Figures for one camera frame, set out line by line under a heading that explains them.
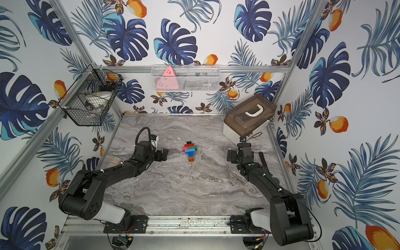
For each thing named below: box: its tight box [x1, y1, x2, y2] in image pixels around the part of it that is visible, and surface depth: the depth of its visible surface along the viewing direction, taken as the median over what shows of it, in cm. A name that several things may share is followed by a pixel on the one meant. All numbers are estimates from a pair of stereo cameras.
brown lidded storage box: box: [222, 94, 278, 143], surface depth 97 cm
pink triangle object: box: [155, 66, 180, 91], surface depth 92 cm
